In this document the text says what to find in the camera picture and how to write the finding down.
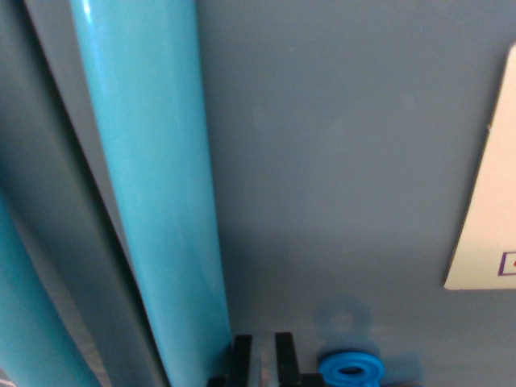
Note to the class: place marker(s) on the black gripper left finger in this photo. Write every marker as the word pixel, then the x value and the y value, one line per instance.
pixel 242 363

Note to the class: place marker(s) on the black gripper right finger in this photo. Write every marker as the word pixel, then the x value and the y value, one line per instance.
pixel 286 363

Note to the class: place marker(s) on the grey toy refrigerator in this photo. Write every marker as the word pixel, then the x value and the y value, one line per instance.
pixel 342 161

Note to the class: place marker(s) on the grey door with display panel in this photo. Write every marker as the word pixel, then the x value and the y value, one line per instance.
pixel 48 181

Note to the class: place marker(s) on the blue clip without card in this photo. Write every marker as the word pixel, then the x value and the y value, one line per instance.
pixel 328 369

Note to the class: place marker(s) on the cream shopping list card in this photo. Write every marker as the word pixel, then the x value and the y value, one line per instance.
pixel 488 225

